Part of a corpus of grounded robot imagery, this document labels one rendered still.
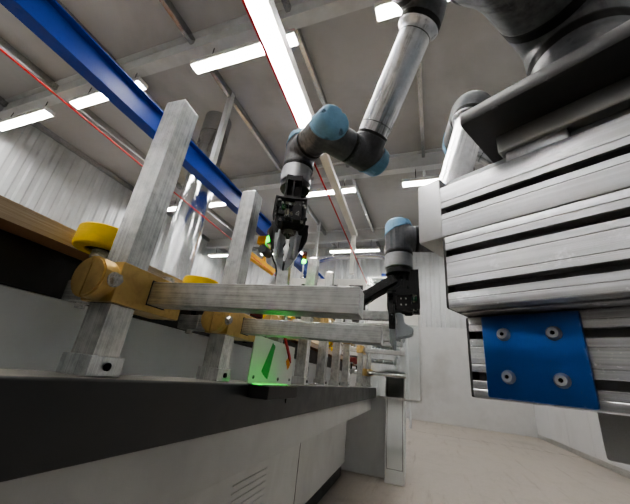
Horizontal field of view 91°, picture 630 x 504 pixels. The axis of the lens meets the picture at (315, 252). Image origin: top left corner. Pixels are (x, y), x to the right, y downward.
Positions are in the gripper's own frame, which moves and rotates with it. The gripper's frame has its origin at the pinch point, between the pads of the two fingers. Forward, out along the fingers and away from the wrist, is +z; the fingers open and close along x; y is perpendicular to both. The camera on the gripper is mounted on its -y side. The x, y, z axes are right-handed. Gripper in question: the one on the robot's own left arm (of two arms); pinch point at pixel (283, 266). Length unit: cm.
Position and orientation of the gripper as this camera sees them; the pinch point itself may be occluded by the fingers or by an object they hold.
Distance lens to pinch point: 69.8
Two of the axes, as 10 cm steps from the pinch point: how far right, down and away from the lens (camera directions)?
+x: 9.9, 1.2, 0.2
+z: -1.1, 9.2, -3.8
